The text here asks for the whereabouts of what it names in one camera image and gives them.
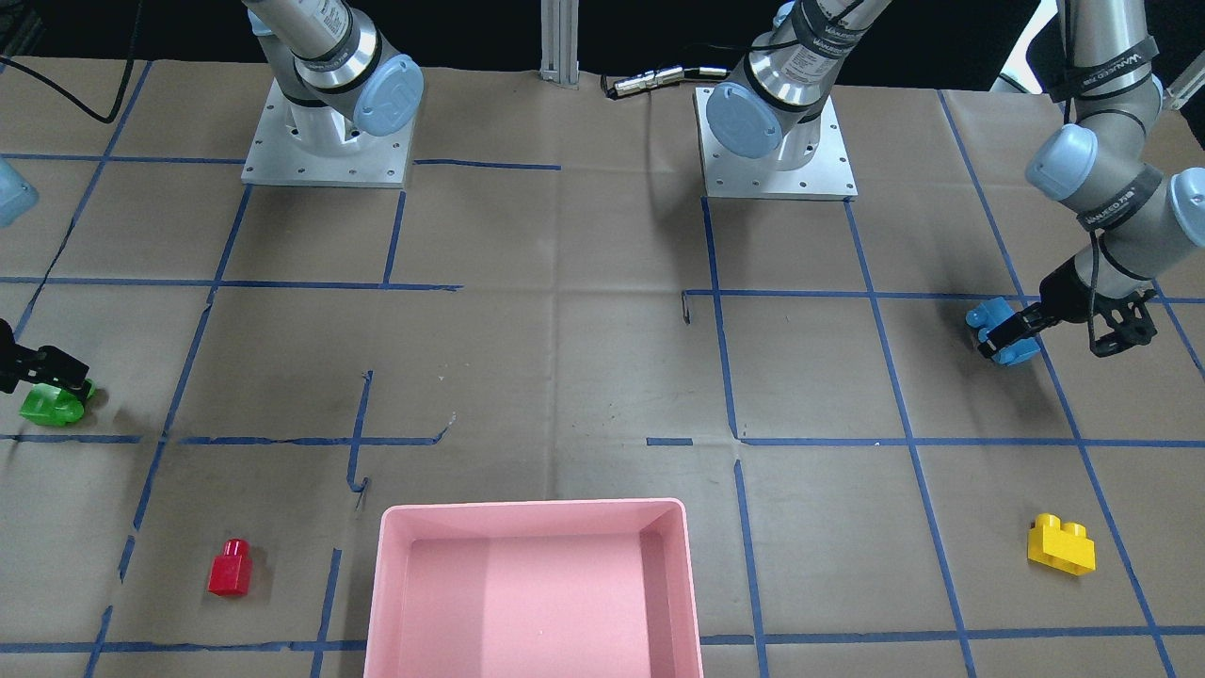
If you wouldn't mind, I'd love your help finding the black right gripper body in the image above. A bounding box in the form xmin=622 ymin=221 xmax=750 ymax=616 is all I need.
xmin=0 ymin=320 xmax=19 ymax=395

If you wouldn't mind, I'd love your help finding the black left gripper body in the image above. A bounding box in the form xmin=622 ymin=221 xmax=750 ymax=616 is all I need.
xmin=1038 ymin=259 xmax=1158 ymax=359

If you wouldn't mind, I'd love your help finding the blue toy block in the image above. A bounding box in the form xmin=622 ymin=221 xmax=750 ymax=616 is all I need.
xmin=966 ymin=297 xmax=1040 ymax=366

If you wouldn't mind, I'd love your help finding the green toy block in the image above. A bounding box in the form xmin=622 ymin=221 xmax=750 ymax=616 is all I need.
xmin=19 ymin=381 xmax=96 ymax=428

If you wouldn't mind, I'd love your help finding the yellow toy block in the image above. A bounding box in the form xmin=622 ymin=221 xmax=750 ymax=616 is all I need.
xmin=1027 ymin=512 xmax=1097 ymax=576

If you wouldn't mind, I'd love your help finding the red toy block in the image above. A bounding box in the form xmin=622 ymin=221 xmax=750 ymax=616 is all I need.
xmin=207 ymin=538 xmax=253 ymax=597

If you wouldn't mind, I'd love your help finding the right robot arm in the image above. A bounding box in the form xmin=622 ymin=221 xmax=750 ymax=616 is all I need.
xmin=2 ymin=1 xmax=425 ymax=403

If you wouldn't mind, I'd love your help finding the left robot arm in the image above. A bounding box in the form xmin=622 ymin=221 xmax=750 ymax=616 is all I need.
xmin=700 ymin=1 xmax=1204 ymax=365

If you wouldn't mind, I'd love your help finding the pink plastic box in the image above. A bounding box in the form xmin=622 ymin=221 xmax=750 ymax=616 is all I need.
xmin=364 ymin=499 xmax=704 ymax=677

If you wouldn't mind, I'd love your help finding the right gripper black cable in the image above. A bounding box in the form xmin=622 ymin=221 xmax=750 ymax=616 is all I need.
xmin=0 ymin=0 xmax=145 ymax=125

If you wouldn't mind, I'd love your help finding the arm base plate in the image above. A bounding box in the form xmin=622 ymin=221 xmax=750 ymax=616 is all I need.
xmin=694 ymin=87 xmax=858 ymax=201
xmin=240 ymin=82 xmax=417 ymax=189

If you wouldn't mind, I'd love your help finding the metal cable connector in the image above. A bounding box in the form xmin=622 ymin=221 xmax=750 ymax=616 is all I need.
xmin=600 ymin=66 xmax=731 ymax=102

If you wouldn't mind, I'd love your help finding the aluminium frame post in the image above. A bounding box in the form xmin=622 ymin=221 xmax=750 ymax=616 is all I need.
xmin=537 ymin=0 xmax=580 ymax=89

